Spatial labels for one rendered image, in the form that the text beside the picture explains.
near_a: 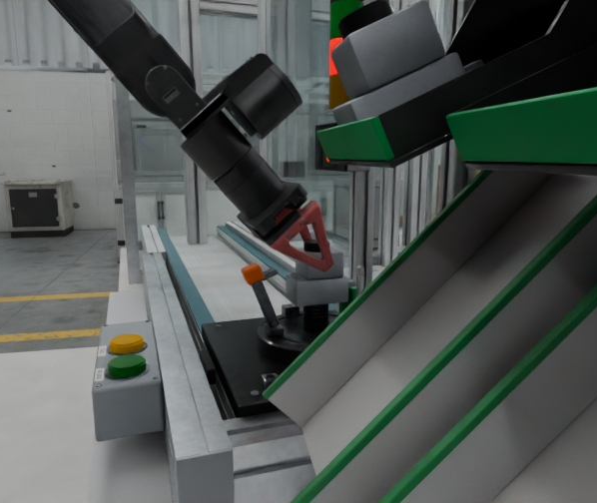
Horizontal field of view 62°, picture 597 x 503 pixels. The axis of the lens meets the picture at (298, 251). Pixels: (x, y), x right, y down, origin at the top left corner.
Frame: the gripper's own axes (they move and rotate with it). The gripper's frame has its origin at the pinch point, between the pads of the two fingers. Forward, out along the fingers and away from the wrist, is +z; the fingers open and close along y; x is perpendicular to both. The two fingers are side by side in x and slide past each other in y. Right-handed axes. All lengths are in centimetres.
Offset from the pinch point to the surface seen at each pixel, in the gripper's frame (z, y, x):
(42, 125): -146, 826, 72
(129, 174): -19, 81, 11
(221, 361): 0.0, -1.8, 15.8
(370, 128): -15.8, -32.5, -1.5
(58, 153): -102, 824, 86
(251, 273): -4.7, -1.2, 6.7
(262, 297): -1.6, -0.9, 7.7
